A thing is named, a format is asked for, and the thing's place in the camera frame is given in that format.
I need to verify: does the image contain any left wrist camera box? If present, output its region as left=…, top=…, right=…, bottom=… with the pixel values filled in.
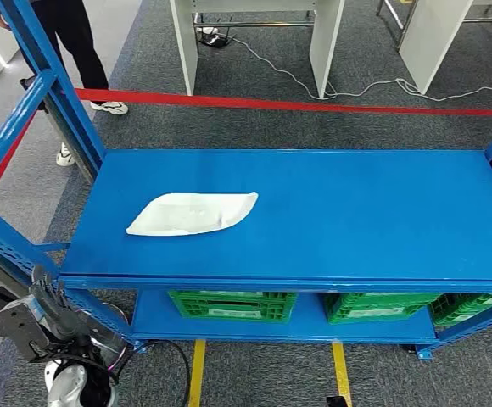
left=0, top=296, right=53, bottom=364

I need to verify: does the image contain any blue metal shelf rack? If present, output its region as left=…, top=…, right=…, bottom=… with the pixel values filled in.
left=0, top=0, right=492, bottom=360

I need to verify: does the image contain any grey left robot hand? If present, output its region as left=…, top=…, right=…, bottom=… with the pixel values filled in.
left=32, top=266, right=93, bottom=349

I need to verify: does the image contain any black floor device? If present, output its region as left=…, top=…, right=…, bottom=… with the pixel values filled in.
left=197, top=26, right=235, bottom=49

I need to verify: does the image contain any white curved panel part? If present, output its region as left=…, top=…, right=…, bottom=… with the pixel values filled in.
left=126, top=192, right=258, bottom=237

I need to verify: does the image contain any green plastic crate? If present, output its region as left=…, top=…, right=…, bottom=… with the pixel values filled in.
left=324, top=293, right=440, bottom=326
left=431, top=293, right=492, bottom=327
left=169, top=290, right=298, bottom=324

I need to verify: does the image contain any person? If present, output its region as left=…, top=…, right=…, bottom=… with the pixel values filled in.
left=0, top=0, right=129, bottom=168

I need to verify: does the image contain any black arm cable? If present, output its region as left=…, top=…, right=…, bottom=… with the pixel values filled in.
left=114, top=339, right=191, bottom=407

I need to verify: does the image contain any red barrier belt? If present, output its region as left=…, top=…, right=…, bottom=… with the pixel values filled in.
left=0, top=87, right=492, bottom=204

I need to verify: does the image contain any white floor cable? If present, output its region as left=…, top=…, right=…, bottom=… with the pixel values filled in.
left=229, top=34, right=492, bottom=110

